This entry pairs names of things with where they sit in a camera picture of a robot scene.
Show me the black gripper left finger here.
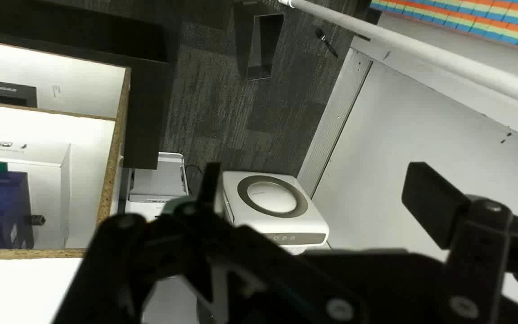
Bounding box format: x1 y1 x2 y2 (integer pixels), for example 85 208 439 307
50 160 248 324

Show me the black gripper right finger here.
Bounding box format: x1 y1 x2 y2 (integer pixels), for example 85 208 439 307
401 160 518 324

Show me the white shelf with chipboard edges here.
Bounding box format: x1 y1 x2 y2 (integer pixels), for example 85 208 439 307
0 37 133 324

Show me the small grey tray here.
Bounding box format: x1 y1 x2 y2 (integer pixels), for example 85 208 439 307
124 151 191 221

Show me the white door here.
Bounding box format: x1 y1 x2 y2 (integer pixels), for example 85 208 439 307
297 14 518 320

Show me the white cardboard box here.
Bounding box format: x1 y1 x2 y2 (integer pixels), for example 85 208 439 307
0 135 72 250

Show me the dark blue box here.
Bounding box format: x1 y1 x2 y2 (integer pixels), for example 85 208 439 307
0 169 36 250

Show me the white pipe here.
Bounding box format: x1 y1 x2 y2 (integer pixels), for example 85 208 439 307
279 0 518 113

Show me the black flat box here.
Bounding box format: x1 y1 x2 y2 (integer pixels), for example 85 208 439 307
0 77 40 109

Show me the black rectangular bin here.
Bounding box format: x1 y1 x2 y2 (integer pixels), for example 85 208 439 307
234 3 286 81

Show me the small black pen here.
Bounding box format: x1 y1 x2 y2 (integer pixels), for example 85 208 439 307
313 27 340 59

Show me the white appliance with grey ring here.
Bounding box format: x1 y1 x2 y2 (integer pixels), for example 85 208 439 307
219 169 331 248

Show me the colourful striped wall panel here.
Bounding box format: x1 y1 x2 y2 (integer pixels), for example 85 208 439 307
369 0 518 57

